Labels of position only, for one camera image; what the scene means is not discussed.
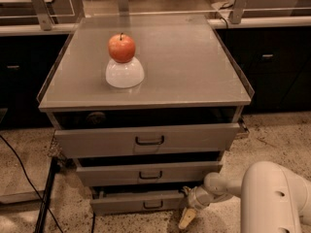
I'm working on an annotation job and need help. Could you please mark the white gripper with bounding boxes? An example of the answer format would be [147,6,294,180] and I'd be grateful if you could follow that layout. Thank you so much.
[178,186,223,230]

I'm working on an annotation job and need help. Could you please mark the grey bottom drawer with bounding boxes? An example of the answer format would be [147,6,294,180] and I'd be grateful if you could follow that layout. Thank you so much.
[90,185,186,216]

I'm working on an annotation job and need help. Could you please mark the grey drawer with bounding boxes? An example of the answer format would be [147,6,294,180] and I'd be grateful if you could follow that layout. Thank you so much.
[90,185,186,216]
[77,161,223,186]
[55,123,239,158]

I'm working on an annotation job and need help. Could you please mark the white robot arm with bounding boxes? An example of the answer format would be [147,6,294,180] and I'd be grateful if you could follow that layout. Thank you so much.
[179,161,311,233]

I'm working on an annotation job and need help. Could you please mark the grey top drawer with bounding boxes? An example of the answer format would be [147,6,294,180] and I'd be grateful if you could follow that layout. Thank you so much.
[55,123,239,158]

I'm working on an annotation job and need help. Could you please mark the grey middle drawer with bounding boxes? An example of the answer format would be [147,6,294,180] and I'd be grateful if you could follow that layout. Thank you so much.
[77,161,223,186]

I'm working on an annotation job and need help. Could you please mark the grey metal drawer cabinet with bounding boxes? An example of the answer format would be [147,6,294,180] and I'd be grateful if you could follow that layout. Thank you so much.
[36,14,255,216]

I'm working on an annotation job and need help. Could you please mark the white upturned bowl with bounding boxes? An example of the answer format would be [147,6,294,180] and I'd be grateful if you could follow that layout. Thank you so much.
[105,57,145,88]

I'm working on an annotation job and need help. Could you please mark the dark counter cabinets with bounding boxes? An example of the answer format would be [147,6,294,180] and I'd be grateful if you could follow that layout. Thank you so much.
[0,26,311,128]

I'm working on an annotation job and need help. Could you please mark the red apple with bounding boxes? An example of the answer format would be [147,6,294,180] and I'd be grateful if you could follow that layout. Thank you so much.
[108,33,136,63]

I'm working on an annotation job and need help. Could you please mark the black floor rail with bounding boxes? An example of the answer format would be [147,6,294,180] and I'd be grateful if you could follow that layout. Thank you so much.
[34,157,59,233]

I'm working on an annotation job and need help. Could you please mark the black floor cable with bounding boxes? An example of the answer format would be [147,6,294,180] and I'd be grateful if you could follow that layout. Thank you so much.
[0,135,66,233]

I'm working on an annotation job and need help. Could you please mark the grey support bracket right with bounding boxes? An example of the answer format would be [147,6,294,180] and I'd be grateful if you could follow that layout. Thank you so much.
[228,0,247,24]

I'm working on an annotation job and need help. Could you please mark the black cable on counter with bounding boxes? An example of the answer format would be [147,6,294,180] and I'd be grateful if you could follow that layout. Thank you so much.
[215,2,234,29]

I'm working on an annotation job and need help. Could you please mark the grey support bracket left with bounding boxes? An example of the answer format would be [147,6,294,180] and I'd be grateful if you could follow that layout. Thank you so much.
[31,0,52,31]

